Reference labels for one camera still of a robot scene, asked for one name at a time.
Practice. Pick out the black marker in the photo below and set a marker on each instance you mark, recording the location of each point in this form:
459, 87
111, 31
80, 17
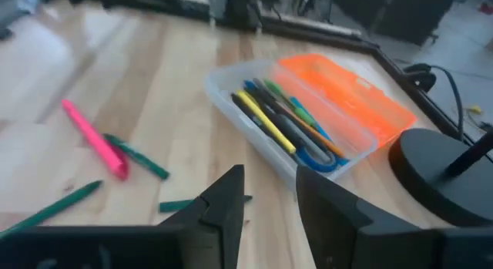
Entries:
279, 120

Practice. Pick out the thin black pen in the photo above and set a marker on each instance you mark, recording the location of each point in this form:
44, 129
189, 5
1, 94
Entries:
248, 114

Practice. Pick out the pink highlighter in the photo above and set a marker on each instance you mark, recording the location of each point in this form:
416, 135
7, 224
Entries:
94, 140

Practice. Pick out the green highlighter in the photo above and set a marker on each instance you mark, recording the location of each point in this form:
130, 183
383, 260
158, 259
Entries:
304, 115

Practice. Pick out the white globe lamp black base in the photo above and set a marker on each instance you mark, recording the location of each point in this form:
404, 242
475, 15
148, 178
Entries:
423, 172

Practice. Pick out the blue grey pen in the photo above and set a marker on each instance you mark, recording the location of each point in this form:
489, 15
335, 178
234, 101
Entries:
304, 107

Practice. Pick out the clear box with orange lid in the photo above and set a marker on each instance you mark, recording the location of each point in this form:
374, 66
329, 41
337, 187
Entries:
346, 91

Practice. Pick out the green crayon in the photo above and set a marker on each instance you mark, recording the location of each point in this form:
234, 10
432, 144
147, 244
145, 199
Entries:
58, 207
177, 206
142, 159

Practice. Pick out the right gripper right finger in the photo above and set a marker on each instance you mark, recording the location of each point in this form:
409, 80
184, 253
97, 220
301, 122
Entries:
327, 222

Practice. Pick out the yellow highlighter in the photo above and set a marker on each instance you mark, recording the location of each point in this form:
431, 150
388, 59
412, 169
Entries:
265, 122

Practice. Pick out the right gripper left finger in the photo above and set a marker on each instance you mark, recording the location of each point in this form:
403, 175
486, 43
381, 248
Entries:
221, 226

